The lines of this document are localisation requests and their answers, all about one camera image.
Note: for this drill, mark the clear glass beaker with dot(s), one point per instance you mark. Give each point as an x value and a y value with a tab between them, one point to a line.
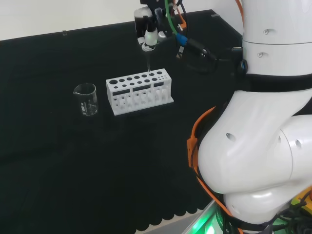
87	102

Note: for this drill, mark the white test tube rack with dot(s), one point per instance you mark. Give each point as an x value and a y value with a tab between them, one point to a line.
136	97

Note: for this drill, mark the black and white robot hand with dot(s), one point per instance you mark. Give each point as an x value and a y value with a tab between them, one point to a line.
142	22

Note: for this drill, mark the black cloth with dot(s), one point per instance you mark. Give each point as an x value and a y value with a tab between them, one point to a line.
73	158

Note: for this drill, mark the grey metal base plate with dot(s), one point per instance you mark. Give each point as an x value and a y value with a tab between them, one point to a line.
200	219

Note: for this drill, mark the clear glass rod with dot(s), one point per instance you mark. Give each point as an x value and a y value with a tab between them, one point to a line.
148	62

